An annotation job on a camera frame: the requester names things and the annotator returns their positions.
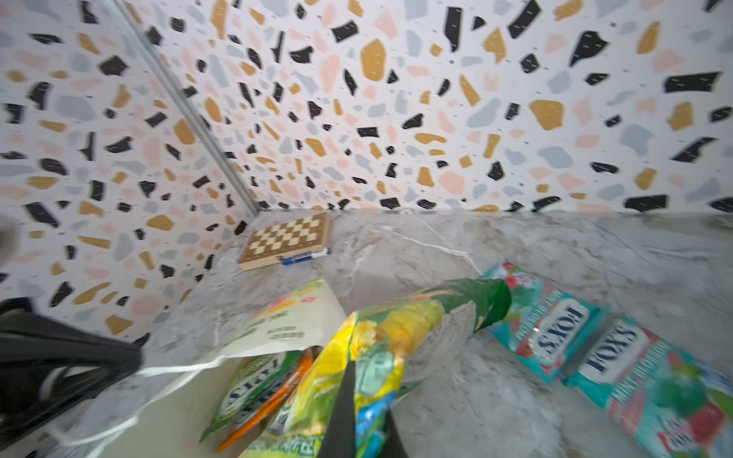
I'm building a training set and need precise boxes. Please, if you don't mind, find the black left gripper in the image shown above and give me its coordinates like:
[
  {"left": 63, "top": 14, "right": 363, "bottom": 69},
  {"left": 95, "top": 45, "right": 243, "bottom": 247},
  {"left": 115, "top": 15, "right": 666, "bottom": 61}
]
[{"left": 1, "top": 298, "right": 143, "bottom": 450}]

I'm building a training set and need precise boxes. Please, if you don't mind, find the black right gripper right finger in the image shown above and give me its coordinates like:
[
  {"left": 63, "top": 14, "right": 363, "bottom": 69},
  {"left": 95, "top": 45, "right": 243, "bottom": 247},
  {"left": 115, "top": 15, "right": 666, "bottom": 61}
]
[{"left": 377, "top": 410, "right": 408, "bottom": 458}]

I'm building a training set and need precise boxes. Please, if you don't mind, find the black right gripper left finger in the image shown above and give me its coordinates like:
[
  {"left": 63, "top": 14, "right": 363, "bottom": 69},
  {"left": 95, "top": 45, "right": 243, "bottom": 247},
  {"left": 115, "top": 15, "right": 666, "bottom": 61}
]
[{"left": 317, "top": 361, "right": 356, "bottom": 458}]

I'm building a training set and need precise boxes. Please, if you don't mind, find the green yellow Fox's candy packet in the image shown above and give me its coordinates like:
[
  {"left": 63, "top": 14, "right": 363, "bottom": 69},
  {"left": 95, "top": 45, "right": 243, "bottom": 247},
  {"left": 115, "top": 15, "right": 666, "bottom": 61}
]
[{"left": 242, "top": 279, "right": 512, "bottom": 457}]

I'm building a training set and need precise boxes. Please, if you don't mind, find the teal Fox's candy packet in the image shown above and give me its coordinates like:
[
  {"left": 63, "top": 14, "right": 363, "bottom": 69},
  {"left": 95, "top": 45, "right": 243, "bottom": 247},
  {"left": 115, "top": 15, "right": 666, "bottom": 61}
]
[
  {"left": 565, "top": 317, "right": 732, "bottom": 457},
  {"left": 482, "top": 261, "right": 610, "bottom": 384}
]

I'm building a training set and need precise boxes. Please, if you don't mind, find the orange edged snack packet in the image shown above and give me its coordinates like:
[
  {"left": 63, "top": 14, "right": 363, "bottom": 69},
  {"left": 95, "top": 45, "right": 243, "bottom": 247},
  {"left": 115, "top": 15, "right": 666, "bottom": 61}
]
[{"left": 217, "top": 348, "right": 314, "bottom": 453}]

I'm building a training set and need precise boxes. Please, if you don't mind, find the blue white marker pen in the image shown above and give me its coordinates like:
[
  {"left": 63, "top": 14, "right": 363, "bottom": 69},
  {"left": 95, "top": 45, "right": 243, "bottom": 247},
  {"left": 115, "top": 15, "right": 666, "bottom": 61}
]
[{"left": 281, "top": 248, "right": 330, "bottom": 265}]

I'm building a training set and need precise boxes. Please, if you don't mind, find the wooden chessboard box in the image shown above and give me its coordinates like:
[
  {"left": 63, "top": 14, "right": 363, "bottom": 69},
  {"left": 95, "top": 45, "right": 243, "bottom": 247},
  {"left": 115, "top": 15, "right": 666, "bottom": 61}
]
[{"left": 239, "top": 213, "right": 330, "bottom": 271}]

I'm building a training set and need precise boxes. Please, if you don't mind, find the aluminium corner post left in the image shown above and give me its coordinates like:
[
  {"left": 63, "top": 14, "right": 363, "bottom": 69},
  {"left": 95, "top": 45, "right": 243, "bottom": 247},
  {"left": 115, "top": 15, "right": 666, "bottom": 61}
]
[{"left": 107, "top": 0, "right": 261, "bottom": 218}]

